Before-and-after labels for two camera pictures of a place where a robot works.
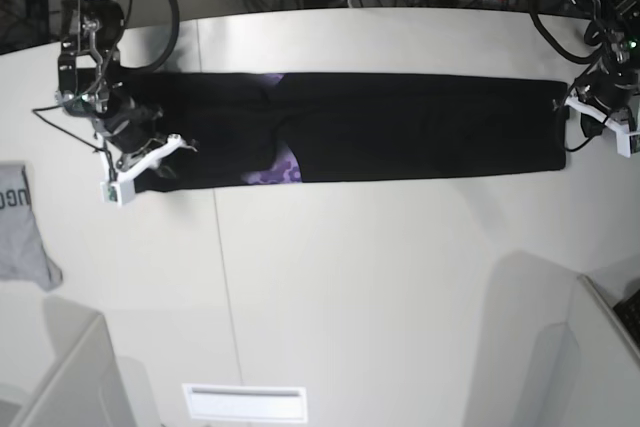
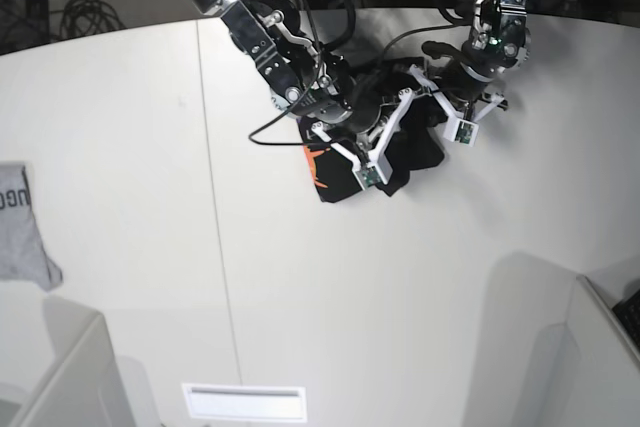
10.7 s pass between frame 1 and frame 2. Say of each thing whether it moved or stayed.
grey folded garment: stayed
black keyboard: stayed
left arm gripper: moved
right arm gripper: moved
